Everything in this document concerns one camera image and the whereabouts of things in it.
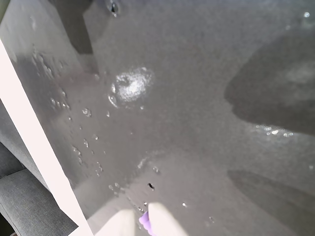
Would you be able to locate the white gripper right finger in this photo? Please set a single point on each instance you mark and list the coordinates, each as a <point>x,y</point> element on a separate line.
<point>162,221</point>

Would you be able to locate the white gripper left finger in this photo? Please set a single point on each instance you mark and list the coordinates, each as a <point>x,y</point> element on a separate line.
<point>123,225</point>

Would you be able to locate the purple rubber pen grip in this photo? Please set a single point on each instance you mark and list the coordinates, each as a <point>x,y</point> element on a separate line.
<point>144,221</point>

